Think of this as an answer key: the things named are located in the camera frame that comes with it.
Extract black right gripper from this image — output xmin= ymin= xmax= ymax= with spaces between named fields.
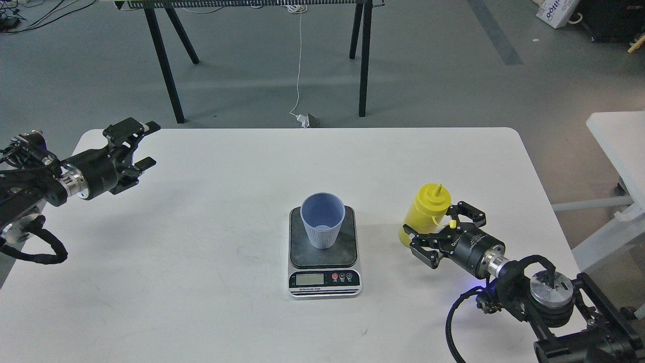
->
xmin=403 ymin=202 xmax=506 ymax=279

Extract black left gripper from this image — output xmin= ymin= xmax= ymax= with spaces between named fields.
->
xmin=60 ymin=117 xmax=161 ymax=200

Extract yellow squeeze bottle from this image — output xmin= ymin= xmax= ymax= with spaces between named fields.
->
xmin=403 ymin=184 xmax=451 ymax=234

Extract blue ribbed plastic cup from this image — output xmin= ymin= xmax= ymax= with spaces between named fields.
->
xmin=300 ymin=192 xmax=346 ymax=250

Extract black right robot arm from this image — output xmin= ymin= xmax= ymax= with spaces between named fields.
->
xmin=403 ymin=201 xmax=643 ymax=362

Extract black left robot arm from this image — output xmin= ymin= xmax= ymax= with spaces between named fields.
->
xmin=1 ymin=117 xmax=160 ymax=265

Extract digital kitchen scale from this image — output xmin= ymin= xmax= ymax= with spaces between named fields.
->
xmin=287 ymin=206 xmax=362 ymax=299

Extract white power adapter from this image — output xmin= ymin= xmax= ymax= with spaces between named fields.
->
xmin=296 ymin=113 xmax=321 ymax=129

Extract black trestle table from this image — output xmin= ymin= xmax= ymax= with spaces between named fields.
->
xmin=110 ymin=1 xmax=385 ymax=126

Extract white cardboard box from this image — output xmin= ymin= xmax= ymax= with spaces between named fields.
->
xmin=535 ymin=0 xmax=580 ymax=28

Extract black floor cables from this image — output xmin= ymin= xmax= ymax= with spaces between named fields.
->
xmin=0 ymin=0 xmax=99 ymax=36

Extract white hanging cable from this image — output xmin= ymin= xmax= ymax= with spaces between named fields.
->
xmin=288 ymin=5 xmax=309 ymax=122

